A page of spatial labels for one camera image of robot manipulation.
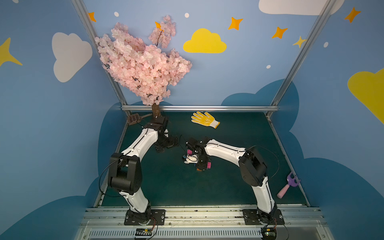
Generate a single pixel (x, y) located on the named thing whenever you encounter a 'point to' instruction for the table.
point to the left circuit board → (143, 232)
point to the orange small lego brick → (198, 169)
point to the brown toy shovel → (136, 118)
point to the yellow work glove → (205, 119)
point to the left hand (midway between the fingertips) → (172, 145)
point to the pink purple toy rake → (290, 182)
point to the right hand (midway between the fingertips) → (203, 162)
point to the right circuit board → (268, 233)
